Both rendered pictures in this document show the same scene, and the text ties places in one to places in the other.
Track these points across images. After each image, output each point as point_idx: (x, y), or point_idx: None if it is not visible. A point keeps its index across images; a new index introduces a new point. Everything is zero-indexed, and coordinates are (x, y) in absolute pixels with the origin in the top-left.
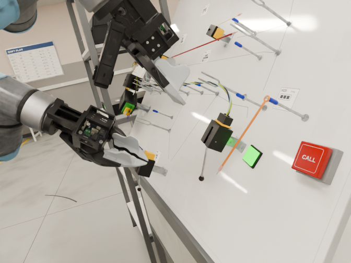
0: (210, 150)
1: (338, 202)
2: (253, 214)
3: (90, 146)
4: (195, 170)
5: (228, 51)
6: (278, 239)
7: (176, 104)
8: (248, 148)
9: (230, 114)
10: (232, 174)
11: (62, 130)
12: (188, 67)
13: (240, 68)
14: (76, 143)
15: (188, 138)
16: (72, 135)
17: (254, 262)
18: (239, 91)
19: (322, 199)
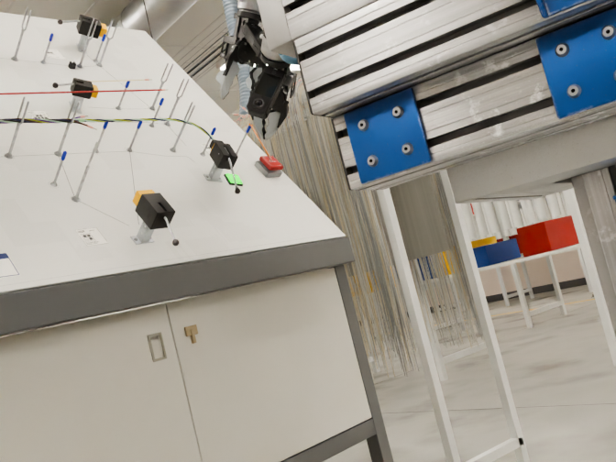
0: (190, 191)
1: (289, 181)
2: (273, 205)
3: (291, 92)
4: (194, 212)
5: (90, 116)
6: (295, 206)
7: (38, 168)
8: (228, 174)
9: (173, 162)
10: (234, 195)
11: (282, 69)
12: (246, 82)
13: (135, 131)
14: (291, 84)
15: None
16: (295, 76)
17: (302, 223)
18: (159, 147)
19: (284, 182)
